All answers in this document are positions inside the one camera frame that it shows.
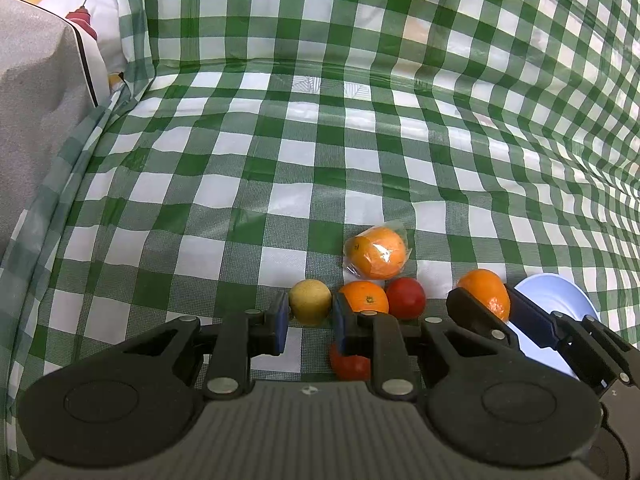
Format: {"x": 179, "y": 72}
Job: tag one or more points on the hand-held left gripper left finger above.
{"x": 281, "y": 327}

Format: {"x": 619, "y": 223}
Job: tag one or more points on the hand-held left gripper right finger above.
{"x": 342, "y": 330}

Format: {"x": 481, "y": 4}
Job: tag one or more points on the grey fabric cushion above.
{"x": 35, "y": 110}

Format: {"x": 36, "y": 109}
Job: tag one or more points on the light blue plate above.
{"x": 555, "y": 300}

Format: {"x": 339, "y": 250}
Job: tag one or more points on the red tomato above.
{"x": 349, "y": 366}
{"x": 406, "y": 297}

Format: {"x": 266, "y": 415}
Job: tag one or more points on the bare orange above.
{"x": 365, "y": 296}
{"x": 487, "y": 290}

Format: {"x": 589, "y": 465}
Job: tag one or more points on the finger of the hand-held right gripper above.
{"x": 532, "y": 317}
{"x": 472, "y": 312}

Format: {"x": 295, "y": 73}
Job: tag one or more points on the green white checked tablecloth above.
{"x": 320, "y": 135}

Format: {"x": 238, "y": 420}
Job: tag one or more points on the orange in plastic wrap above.
{"x": 377, "y": 252}

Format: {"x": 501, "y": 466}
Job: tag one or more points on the yellow pear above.
{"x": 310, "y": 302}

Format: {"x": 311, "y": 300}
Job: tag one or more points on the white printed pillow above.
{"x": 75, "y": 5}

